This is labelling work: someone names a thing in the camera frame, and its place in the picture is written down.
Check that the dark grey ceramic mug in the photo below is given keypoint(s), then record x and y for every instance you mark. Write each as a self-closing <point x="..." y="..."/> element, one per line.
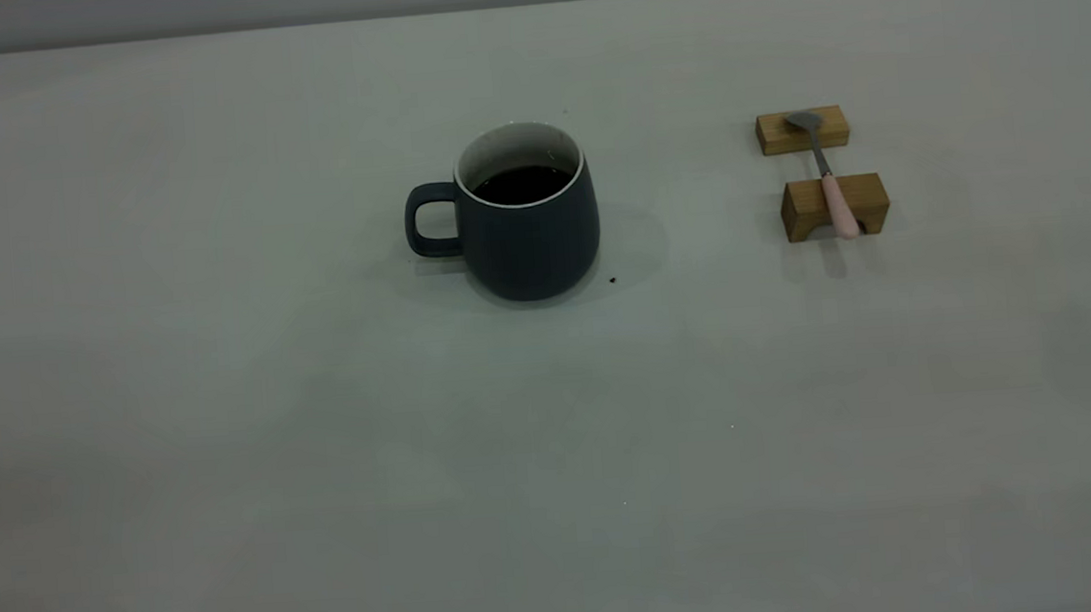
<point x="527" y="250"/>

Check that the arched wooden block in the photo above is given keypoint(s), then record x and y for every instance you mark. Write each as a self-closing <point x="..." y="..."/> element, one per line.
<point x="803" y="209"/>

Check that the flat wooden block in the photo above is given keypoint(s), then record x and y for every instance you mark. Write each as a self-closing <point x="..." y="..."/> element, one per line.
<point x="778" y="134"/>

